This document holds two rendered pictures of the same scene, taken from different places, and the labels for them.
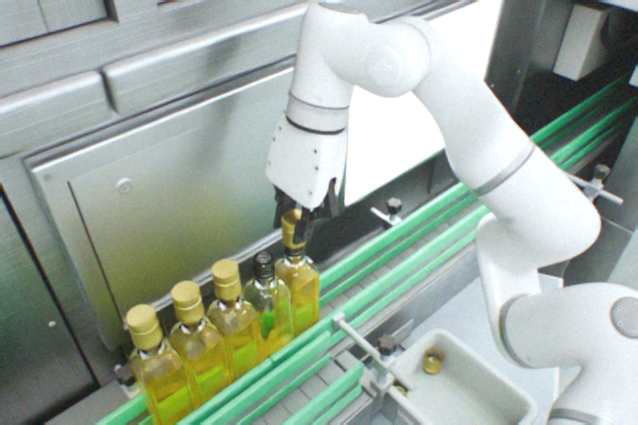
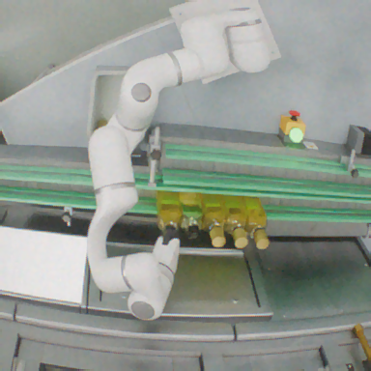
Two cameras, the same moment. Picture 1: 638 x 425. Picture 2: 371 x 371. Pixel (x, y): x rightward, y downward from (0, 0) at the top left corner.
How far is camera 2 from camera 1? 0.73 m
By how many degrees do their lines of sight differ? 39
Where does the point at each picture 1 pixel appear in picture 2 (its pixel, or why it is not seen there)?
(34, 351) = (276, 263)
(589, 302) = (146, 108)
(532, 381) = (67, 80)
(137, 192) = (229, 296)
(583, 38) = not seen: outside the picture
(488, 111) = (105, 217)
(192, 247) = (201, 266)
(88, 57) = (238, 344)
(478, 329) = (57, 121)
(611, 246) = not seen: outside the picture
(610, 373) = (161, 82)
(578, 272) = not seen: outside the picture
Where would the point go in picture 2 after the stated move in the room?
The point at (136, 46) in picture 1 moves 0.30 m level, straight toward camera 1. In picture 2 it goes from (214, 344) to (290, 253)
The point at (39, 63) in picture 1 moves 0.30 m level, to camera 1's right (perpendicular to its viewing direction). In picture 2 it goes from (258, 345) to (173, 286)
